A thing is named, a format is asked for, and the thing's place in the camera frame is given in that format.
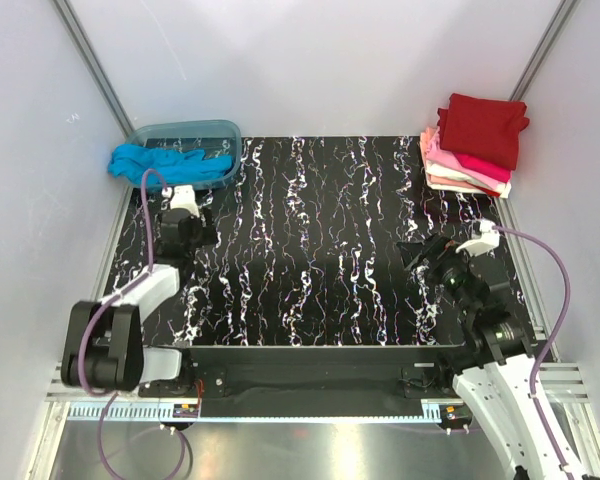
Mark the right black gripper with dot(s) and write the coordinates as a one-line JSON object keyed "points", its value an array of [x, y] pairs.
{"points": [[444, 254]]}

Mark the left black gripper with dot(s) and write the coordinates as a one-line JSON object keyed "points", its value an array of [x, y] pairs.
{"points": [[207, 233]]}

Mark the dark red t shirt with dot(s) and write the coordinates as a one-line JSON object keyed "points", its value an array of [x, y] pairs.
{"points": [[483, 128]]}

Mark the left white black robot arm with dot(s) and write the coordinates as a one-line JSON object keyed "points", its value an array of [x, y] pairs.
{"points": [[104, 348]]}

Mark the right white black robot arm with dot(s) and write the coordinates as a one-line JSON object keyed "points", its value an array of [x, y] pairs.
{"points": [[495, 373]]}

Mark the folded white t shirt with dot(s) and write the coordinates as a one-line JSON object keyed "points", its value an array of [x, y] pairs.
{"points": [[503, 188]]}

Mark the clear blue plastic bin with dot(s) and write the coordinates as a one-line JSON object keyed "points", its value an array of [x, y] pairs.
{"points": [[214, 137]]}

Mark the folded red t shirt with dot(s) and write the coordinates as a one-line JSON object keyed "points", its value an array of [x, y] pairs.
{"points": [[488, 191]]}

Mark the black marble pattern mat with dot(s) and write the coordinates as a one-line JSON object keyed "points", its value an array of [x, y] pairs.
{"points": [[307, 250]]}

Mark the folded light pink t shirt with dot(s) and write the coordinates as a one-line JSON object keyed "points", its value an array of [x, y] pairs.
{"points": [[436, 155]]}

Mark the blue t shirt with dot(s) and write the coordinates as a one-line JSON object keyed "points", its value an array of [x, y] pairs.
{"points": [[176, 168]]}

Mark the folded salmon t shirt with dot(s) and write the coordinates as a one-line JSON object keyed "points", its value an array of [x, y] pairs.
{"points": [[436, 175]]}

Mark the folded magenta t shirt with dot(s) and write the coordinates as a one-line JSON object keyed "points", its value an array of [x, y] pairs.
{"points": [[487, 168]]}

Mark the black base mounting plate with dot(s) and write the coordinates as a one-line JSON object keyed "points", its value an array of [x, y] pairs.
{"points": [[306, 383]]}

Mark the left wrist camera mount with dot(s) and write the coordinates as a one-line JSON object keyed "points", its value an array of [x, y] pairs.
{"points": [[181, 197]]}

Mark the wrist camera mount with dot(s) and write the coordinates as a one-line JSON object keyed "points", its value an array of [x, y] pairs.
{"points": [[485, 238], [181, 197]]}

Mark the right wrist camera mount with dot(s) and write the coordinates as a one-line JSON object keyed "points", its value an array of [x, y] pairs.
{"points": [[485, 238]]}

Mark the aluminium front rail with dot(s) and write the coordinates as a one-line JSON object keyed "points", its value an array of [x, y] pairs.
{"points": [[562, 383]]}

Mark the left aluminium frame post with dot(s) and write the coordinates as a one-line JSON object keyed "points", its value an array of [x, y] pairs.
{"points": [[78, 34]]}

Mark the aluminium frame post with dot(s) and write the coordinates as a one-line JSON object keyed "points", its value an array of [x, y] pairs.
{"points": [[557, 24], [78, 34]]}

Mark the right aluminium frame post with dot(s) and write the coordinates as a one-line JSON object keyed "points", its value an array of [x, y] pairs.
{"points": [[557, 24]]}

